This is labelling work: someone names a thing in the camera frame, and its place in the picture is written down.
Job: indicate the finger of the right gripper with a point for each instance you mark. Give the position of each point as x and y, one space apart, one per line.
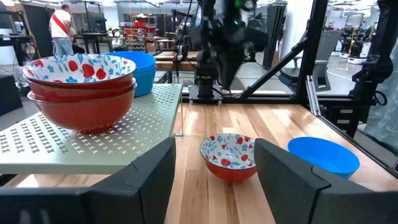
225 71
235 70

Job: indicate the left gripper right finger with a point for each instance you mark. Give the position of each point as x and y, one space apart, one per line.
311 199

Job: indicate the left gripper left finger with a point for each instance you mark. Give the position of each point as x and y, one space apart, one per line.
93 205

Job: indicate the red floral mini bowl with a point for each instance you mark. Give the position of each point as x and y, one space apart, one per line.
227 149
87 70
77 95
84 115

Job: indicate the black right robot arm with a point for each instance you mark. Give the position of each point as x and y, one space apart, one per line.
206 81

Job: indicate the wooden workbench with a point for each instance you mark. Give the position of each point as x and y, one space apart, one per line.
168 60

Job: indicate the green perforated metal shelf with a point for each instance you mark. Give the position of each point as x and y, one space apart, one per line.
149 109

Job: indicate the grey office chair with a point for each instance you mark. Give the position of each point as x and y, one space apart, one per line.
323 59

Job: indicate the rack with red bins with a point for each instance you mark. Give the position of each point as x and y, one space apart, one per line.
136 34

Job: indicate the black monitor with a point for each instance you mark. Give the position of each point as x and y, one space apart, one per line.
95 21

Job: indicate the black box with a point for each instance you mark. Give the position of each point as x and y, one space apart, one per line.
9 93

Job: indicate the person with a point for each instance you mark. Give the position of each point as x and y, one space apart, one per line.
60 29

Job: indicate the black partition panel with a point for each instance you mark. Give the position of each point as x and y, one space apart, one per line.
37 28

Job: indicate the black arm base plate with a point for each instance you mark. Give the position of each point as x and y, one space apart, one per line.
205 97

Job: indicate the black aluminium table frame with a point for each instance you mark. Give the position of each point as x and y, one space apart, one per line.
311 46

